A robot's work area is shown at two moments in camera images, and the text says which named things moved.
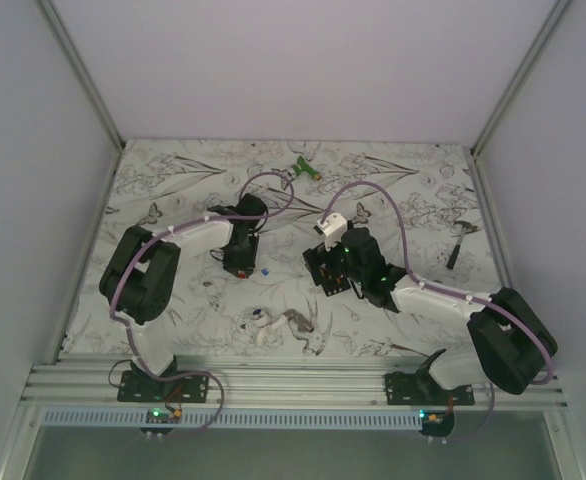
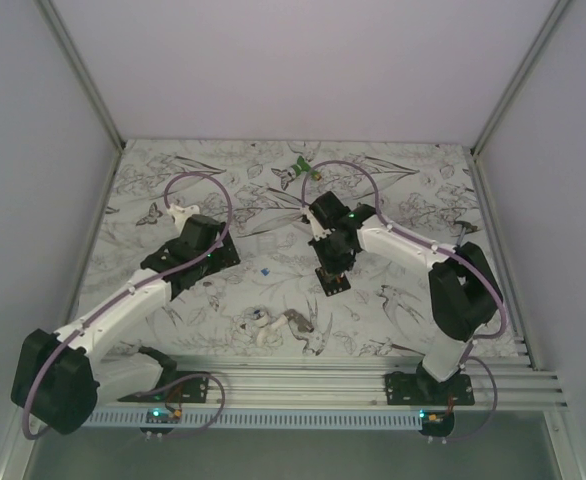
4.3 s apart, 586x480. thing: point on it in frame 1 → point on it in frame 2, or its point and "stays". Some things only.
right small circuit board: (436, 420) stays
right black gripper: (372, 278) → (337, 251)
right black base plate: (422, 389) stays
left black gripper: (233, 266) → (224, 257)
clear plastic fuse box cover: (269, 243) stays
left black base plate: (145, 387) stays
